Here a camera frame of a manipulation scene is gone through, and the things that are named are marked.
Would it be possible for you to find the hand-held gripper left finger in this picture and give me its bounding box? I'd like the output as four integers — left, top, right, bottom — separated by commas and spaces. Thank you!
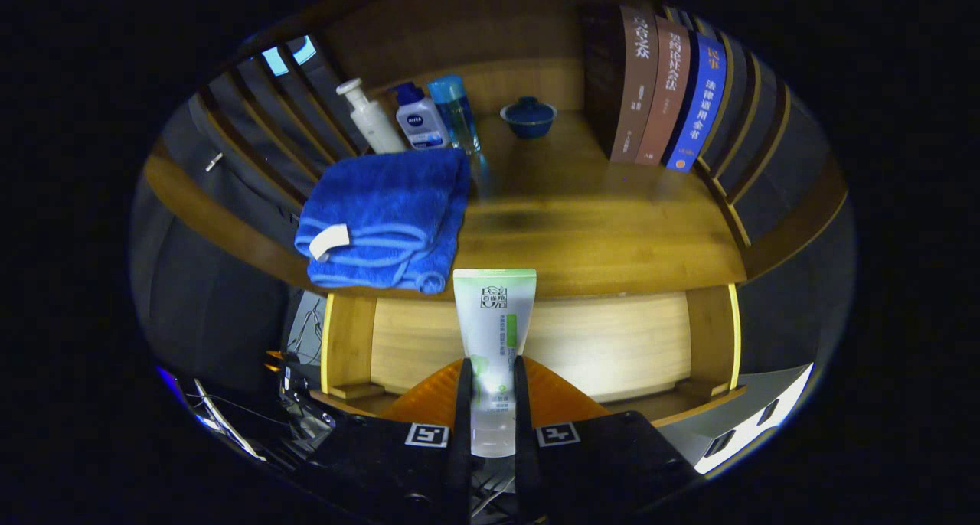
295, 357, 473, 525

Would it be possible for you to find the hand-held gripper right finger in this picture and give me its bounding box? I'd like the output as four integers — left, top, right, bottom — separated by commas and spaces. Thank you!
511, 355, 699, 525

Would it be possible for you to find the wooden drawer with black knob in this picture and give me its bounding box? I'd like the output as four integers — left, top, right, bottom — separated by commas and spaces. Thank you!
310, 284, 747, 428

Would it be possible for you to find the white and green tube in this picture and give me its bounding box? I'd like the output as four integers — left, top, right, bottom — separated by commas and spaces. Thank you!
452, 269, 537, 458

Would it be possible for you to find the wooden countertop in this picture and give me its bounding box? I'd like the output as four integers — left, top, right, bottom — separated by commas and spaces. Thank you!
306, 112, 747, 296

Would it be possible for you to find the wooden cabinet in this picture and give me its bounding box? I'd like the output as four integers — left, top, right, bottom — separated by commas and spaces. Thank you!
142, 0, 849, 426

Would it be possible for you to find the folded blue towel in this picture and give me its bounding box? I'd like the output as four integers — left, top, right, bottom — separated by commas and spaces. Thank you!
295, 148, 472, 295

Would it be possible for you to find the white bottle with blue cap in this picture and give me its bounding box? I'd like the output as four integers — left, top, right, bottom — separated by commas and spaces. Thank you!
390, 82, 451, 151

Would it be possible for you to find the blue lidded teacup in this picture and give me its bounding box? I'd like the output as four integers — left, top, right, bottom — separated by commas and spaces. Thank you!
500, 96, 558, 139

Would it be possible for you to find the white pump bottle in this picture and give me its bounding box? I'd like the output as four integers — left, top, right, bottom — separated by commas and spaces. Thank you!
337, 78, 407, 155

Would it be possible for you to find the teal slim bottle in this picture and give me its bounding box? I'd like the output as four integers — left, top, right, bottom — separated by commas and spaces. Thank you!
427, 74, 483, 158

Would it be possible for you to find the dark brown book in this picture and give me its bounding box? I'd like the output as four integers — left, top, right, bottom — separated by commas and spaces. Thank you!
582, 3, 659, 164

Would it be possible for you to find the reddish brown book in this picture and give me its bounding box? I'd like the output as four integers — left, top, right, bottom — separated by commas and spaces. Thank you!
635, 16, 691, 166

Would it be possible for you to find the blue book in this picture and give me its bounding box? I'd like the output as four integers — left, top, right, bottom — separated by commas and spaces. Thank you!
665, 34, 728, 172

